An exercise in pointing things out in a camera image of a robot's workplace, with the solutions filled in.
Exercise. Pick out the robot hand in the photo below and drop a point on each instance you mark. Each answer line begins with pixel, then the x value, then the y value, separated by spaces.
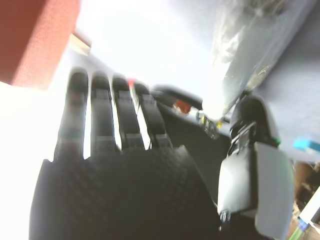
pixel 125 195

